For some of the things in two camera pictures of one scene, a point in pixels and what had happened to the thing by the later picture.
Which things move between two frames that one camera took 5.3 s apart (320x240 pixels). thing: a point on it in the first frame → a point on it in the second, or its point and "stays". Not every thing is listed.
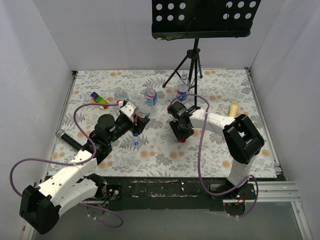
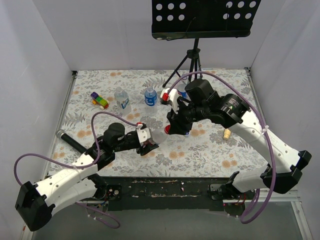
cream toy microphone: (234, 109) → (227, 133)
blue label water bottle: (151, 96) stays
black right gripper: (180, 130) → (178, 120)
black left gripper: (139, 122) → (144, 146)
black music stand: (172, 20) stays
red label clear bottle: (149, 105) → (159, 135)
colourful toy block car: (99, 99) stays
